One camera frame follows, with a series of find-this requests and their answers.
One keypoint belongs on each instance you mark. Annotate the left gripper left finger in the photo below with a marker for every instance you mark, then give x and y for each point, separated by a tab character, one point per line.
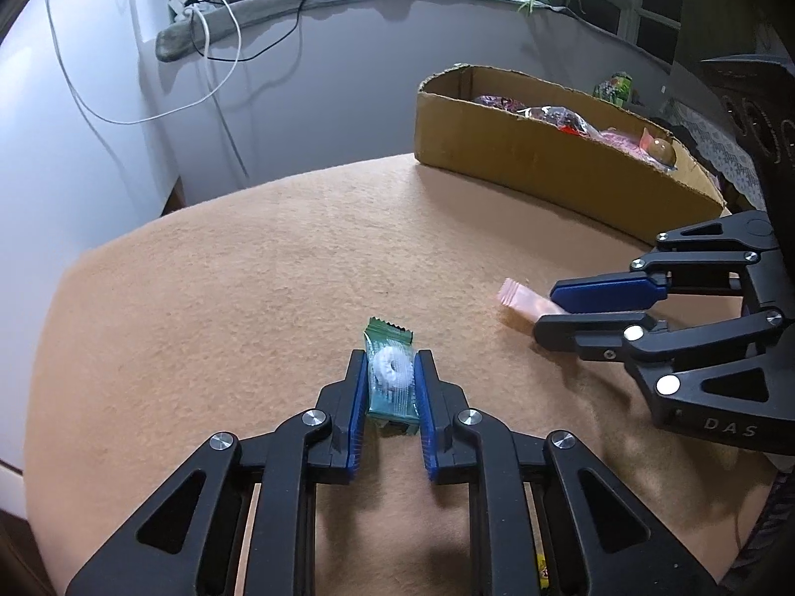
239	512

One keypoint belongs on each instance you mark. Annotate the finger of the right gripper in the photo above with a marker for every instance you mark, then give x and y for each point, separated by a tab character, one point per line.
640	282
621	338

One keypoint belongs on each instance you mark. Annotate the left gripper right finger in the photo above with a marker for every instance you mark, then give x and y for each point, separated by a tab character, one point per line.
550	494

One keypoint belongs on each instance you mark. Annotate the pink wafer packet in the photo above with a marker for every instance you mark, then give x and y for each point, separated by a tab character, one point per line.
526	302

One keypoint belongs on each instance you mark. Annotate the green ring candy packet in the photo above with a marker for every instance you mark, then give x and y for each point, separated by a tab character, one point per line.
391	380

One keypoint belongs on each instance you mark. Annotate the clear red-ended snack bag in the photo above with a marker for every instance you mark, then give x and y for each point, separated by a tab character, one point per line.
507	104

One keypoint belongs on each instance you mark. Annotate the yellow green candy packet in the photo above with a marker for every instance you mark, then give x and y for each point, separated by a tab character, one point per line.
543	571

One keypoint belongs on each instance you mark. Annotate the green snack bag background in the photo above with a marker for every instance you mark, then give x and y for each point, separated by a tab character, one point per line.
616	90

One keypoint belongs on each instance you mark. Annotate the tan table cloth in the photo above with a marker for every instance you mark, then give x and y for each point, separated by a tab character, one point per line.
232	314

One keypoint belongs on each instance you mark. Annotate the long cardboard box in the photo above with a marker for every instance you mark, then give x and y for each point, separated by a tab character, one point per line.
454	131

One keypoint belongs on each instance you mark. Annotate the grey windowsill cloth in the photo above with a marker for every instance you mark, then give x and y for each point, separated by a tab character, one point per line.
341	6

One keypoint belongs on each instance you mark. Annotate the white power strip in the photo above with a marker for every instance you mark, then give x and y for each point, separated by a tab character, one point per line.
181	9

